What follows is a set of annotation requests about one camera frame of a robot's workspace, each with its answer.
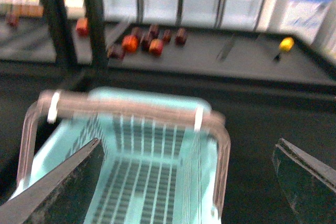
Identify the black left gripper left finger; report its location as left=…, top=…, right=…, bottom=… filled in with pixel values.
left=1, top=138, right=104, bottom=223

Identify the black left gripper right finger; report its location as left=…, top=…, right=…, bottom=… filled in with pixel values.
left=272, top=138, right=335, bottom=223

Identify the brown basket handle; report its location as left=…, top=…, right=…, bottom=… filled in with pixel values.
left=16, top=90, right=231, bottom=216

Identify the light blue plastic basket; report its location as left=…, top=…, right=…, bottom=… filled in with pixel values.
left=8, top=88, right=221, bottom=223

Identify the dark red apple front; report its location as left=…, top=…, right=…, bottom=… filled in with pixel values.
left=107, top=44, right=125, bottom=60

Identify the orange red apple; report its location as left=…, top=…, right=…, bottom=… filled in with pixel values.
left=122, top=35, right=139, bottom=53

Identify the red apple far left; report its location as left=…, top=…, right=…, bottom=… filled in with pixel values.
left=76, top=17, right=89, bottom=36

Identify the red yellow apple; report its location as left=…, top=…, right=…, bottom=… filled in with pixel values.
left=149, top=39, right=164, bottom=57

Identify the dark red apple back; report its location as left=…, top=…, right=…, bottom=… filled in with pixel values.
left=149, top=24, right=160, bottom=39

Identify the small dark red apple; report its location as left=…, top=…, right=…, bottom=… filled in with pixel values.
left=162, top=29, right=172, bottom=44

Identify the dark red apple right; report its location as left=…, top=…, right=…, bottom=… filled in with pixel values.
left=175, top=28, right=187, bottom=46

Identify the white zip tie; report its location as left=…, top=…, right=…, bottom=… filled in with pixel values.
left=47, top=90, right=61, bottom=124
left=194, top=106, right=204, bottom=132

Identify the white zip tie right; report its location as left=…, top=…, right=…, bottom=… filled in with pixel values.
left=194, top=106, right=204, bottom=132

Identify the yellow lemon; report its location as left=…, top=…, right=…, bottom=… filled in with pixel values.
left=279, top=37, right=295, bottom=52

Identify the dark red fruit far left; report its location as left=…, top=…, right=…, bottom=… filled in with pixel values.
left=6, top=14, right=19, bottom=28

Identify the black shelf upright post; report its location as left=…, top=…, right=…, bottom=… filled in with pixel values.
left=41, top=0, right=107, bottom=69

